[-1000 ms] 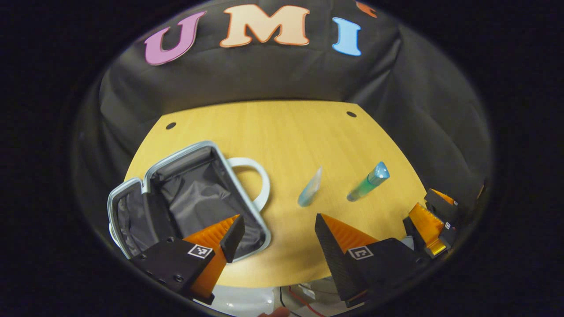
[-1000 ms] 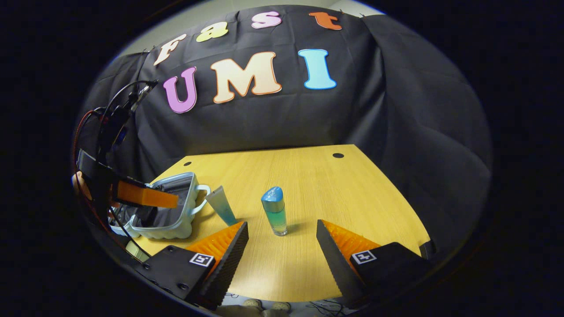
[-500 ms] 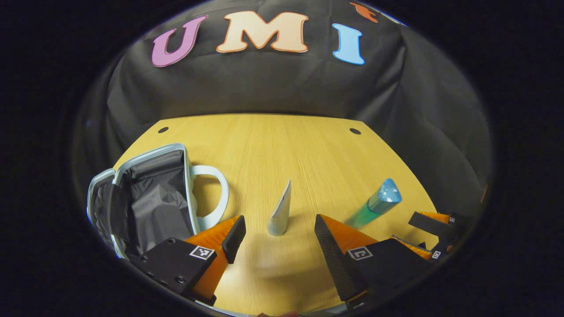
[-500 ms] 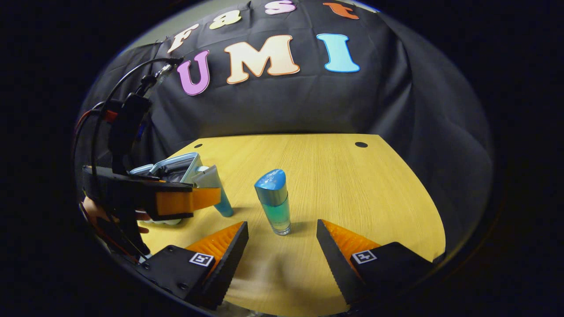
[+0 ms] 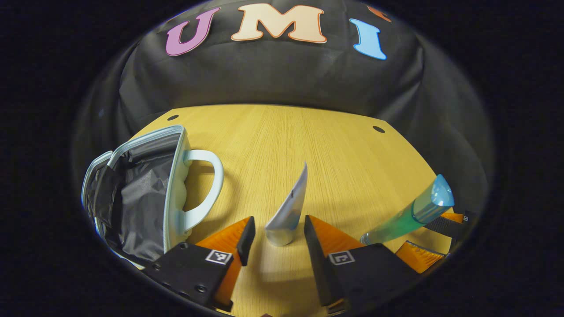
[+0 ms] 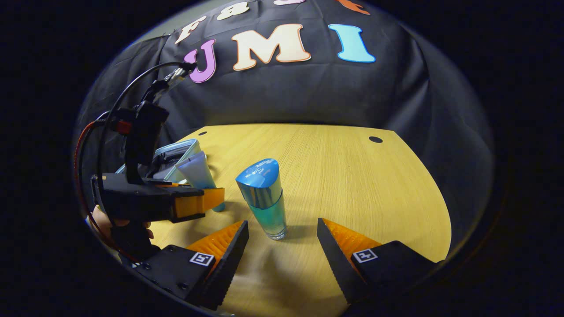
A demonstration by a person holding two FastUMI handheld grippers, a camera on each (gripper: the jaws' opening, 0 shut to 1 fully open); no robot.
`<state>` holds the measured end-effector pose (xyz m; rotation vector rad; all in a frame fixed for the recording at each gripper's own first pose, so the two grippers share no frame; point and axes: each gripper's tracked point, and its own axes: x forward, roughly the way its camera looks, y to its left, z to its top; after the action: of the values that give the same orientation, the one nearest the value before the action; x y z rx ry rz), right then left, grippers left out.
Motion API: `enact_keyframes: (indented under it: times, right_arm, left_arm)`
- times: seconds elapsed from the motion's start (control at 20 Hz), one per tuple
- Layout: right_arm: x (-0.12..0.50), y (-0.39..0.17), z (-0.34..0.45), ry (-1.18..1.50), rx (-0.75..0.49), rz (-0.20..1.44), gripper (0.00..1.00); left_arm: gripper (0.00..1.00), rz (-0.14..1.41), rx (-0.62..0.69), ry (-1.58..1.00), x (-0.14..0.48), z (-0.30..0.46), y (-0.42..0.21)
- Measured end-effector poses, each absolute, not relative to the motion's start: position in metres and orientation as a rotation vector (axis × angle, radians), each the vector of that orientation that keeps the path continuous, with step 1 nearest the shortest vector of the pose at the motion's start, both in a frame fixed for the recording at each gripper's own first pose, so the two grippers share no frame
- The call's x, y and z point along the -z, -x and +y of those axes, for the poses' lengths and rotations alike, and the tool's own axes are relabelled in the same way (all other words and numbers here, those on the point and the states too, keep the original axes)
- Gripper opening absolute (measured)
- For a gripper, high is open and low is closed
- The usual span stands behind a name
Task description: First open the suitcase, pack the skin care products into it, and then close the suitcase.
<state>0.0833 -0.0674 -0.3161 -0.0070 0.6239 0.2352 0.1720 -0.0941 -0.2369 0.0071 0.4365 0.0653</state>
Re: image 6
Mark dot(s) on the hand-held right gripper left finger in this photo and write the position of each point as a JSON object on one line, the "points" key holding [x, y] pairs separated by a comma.
{"points": [[227, 264]]}

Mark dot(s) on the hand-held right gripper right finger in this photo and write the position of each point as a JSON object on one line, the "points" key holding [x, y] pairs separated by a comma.
{"points": [[335, 255]]}

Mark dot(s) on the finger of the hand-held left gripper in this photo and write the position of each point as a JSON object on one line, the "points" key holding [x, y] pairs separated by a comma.
{"points": [[198, 202]]}

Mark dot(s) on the blue skin care tube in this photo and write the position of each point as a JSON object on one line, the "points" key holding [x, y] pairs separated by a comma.
{"points": [[196, 169]]}

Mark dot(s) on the light blue suitcase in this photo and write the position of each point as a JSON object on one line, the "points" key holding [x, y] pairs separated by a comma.
{"points": [[176, 149]]}

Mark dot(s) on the blue green skin care bottle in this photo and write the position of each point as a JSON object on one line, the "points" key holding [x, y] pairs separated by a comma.
{"points": [[262, 193]]}

